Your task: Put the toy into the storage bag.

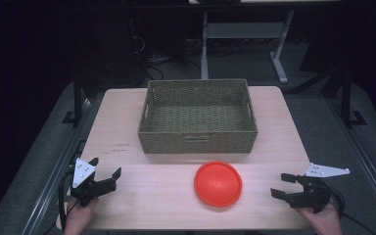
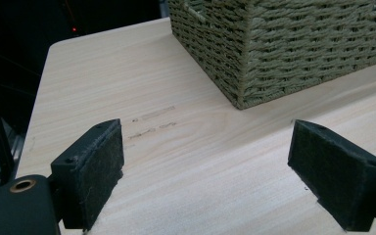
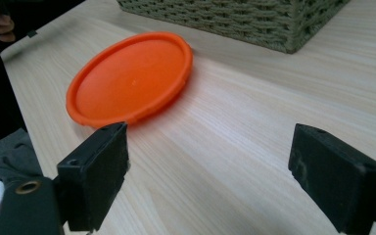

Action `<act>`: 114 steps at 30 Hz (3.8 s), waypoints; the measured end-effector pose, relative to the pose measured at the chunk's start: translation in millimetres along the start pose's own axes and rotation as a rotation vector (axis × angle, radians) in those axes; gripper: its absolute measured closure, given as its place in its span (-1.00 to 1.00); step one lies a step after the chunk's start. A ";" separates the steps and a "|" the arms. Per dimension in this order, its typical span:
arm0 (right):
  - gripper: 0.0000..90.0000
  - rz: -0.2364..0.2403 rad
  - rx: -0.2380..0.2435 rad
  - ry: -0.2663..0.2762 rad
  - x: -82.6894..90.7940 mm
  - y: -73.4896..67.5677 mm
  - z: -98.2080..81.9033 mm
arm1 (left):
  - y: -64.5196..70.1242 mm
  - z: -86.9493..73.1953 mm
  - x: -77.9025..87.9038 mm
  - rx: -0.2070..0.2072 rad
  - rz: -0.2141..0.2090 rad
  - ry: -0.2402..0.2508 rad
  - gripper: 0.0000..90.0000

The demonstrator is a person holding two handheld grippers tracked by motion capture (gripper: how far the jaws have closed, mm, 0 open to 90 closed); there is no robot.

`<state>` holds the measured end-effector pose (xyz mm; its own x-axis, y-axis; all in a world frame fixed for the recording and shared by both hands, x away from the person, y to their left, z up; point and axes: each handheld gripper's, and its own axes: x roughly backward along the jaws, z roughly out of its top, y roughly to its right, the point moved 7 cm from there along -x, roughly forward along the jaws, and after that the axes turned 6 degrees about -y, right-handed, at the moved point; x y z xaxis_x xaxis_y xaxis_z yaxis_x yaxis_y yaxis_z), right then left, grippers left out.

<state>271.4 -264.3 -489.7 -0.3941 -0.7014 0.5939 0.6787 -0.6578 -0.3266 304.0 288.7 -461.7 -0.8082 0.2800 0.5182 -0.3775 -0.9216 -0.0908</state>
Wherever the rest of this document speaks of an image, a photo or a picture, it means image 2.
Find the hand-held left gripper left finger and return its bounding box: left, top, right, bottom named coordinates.
left=50, top=117, right=125, bottom=231

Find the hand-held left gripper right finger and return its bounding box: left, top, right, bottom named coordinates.
left=287, top=118, right=376, bottom=233

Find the green woven basket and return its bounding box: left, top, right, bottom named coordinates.
left=167, top=0, right=376, bottom=111

